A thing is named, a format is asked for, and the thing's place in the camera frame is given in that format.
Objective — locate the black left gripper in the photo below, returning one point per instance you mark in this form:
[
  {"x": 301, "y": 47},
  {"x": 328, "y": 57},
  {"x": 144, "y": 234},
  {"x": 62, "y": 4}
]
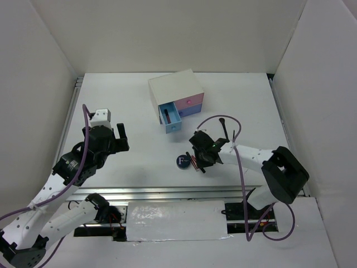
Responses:
[{"x": 121, "y": 144}]

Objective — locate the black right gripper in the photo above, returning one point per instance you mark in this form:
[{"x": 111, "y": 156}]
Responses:
[{"x": 201, "y": 163}]

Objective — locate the navy round compact with F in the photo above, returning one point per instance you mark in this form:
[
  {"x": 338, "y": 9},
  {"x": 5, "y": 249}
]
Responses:
[{"x": 183, "y": 162}]

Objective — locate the dark red lipstick tube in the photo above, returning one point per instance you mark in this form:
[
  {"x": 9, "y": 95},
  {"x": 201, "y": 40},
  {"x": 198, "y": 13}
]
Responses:
[{"x": 167, "y": 116}]

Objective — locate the purple-blue bottom drawer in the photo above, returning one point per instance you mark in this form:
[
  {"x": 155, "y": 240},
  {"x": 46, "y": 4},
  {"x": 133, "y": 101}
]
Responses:
[{"x": 190, "y": 110}]

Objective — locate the light blue small drawer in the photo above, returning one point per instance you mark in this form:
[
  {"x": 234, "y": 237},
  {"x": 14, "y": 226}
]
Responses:
[{"x": 176, "y": 121}]

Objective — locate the pink drawer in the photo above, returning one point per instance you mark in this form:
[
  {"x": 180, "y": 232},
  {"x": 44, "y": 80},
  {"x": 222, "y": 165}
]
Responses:
[{"x": 189, "y": 101}]

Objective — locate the white mini drawer cabinet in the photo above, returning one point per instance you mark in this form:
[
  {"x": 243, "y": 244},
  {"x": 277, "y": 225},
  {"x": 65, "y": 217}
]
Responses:
[{"x": 172, "y": 87}]

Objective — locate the black red lip liner pencil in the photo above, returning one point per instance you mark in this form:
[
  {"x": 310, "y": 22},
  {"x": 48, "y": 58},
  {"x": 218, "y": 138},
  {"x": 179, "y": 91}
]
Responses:
[{"x": 201, "y": 169}]

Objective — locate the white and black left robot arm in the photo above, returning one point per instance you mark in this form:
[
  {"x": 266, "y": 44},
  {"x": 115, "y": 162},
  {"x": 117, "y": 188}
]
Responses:
[{"x": 24, "y": 241}]

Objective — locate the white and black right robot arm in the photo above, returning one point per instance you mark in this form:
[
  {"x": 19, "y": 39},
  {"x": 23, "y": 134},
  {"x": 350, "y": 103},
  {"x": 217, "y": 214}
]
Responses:
[{"x": 284, "y": 176}]

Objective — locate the black fluffy makeup brush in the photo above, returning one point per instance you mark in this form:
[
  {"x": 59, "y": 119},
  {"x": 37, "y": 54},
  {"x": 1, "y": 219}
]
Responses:
[{"x": 222, "y": 121}]

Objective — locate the white glossy cover sheet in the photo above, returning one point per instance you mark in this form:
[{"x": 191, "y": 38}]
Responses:
[{"x": 176, "y": 221}]

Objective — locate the aluminium front rail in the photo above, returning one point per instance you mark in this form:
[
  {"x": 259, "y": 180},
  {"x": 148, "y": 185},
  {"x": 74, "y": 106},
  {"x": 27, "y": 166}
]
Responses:
[{"x": 159, "y": 194}]

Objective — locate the aluminium rail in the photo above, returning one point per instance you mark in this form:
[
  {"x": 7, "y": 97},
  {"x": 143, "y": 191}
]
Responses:
[
  {"x": 159, "y": 194},
  {"x": 74, "y": 99},
  {"x": 285, "y": 120}
]

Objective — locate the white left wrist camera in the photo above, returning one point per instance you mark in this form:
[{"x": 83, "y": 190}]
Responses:
[{"x": 101, "y": 117}]

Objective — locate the aluminium left side rail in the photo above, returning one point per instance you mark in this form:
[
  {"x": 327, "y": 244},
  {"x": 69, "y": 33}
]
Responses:
[{"x": 74, "y": 99}]

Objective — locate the aluminium right side rail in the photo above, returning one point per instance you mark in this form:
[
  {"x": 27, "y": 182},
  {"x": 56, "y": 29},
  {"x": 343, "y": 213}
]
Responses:
[{"x": 285, "y": 120}]

